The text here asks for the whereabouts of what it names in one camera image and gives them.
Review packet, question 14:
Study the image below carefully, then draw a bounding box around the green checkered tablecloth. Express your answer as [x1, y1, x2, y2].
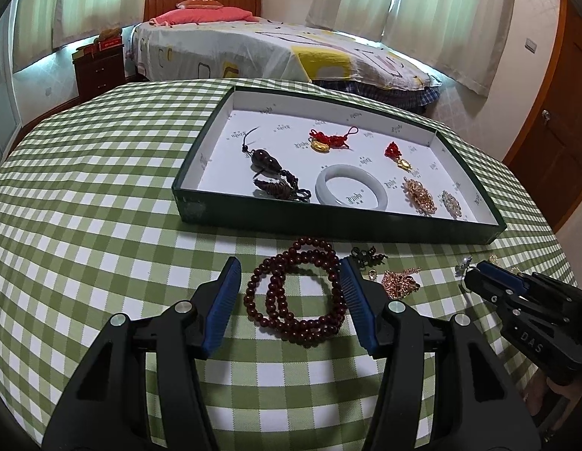
[0, 77, 582, 451]

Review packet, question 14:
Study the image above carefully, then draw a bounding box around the red knot gold ingot charm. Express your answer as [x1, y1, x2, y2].
[309, 126, 360, 153]

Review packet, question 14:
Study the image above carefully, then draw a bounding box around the rhinestone hair clip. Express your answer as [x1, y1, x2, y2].
[440, 190, 463, 219]

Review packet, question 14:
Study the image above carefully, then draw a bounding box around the silver ring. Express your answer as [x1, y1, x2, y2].
[455, 256, 482, 292]

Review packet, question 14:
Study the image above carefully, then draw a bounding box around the black knotted ornament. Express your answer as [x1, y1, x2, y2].
[350, 244, 390, 268]

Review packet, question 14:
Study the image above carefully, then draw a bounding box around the gold crystal brooch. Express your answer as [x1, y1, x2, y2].
[402, 176, 437, 216]

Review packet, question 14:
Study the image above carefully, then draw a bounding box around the dark green shallow box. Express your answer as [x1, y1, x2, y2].
[172, 85, 508, 245]

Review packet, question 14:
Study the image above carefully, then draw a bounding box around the blue plaid bed skirt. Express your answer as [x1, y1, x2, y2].
[314, 77, 437, 114]

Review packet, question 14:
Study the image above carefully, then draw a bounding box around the brown wooden door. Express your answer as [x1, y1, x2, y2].
[502, 0, 582, 236]

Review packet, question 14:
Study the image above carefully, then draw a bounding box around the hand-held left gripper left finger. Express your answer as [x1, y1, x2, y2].
[41, 256, 242, 451]

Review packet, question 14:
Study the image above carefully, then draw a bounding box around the dark wooden gourd pendant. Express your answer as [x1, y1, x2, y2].
[242, 126, 313, 203]

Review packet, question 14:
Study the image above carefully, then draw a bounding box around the small red knot gold charm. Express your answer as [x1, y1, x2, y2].
[384, 141, 412, 172]

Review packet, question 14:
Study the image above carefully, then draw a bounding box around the dark red bead bracelet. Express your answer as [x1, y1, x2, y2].
[244, 237, 348, 349]

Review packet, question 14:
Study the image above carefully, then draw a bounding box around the pink pillow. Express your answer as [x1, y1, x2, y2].
[147, 7, 259, 26]

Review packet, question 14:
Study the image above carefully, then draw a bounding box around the dark wooden nightstand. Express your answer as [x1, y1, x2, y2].
[74, 47, 127, 101]

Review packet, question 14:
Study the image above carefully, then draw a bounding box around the patterned white bedsheet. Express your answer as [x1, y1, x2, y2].
[131, 19, 444, 92]

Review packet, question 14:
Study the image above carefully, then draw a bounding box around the pale jade bangle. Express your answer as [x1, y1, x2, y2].
[315, 164, 383, 207]

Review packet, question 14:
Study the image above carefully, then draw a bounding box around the person's right hand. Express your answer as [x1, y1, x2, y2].
[528, 377, 576, 440]

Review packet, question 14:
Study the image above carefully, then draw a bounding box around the glass wardrobe door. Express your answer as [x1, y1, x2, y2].
[0, 23, 24, 160]

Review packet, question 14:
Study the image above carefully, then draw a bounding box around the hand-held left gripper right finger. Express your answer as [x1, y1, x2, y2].
[339, 256, 541, 451]

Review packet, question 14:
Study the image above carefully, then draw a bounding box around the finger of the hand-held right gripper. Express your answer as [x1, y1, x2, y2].
[476, 260, 531, 293]
[464, 269, 510, 313]

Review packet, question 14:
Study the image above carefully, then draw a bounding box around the rose gold chain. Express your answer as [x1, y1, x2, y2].
[366, 265, 423, 299]

